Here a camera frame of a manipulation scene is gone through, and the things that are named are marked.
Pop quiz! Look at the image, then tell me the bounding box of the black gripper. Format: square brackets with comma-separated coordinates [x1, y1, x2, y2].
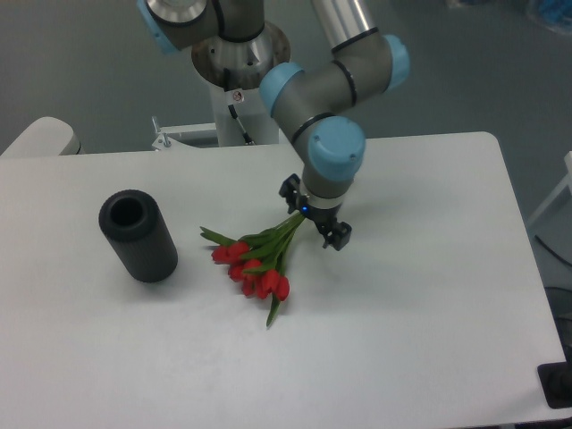
[279, 173, 352, 250]

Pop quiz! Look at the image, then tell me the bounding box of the red tulip bouquet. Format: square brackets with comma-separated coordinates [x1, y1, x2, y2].
[200, 214, 304, 327]

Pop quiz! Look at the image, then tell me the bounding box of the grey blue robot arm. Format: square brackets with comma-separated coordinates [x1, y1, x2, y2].
[137, 1, 410, 249]

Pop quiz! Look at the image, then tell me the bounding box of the black ribbed cylindrical vase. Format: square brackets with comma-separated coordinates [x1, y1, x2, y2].
[98, 189, 178, 283]

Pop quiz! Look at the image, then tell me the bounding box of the white rounded side table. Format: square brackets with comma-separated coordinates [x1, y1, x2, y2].
[1, 116, 85, 159]

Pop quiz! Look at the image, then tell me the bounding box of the black device at table edge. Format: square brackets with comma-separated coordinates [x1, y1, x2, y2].
[537, 362, 571, 409]

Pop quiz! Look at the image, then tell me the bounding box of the blue plastic bag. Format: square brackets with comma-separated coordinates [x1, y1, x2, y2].
[526, 0, 571, 35]

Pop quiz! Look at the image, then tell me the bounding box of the black cable on pedestal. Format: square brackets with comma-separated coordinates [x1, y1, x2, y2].
[223, 67, 257, 147]

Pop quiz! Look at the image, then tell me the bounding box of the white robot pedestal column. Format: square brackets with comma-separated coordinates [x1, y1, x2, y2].
[191, 22, 293, 147]

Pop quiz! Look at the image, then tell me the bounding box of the white metal base frame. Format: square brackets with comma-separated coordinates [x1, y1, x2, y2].
[151, 116, 287, 151]

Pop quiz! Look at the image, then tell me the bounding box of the black cable on floor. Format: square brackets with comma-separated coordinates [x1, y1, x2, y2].
[534, 235, 572, 261]

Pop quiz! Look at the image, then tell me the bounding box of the white frame at right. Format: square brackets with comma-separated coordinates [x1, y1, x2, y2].
[526, 152, 571, 233]

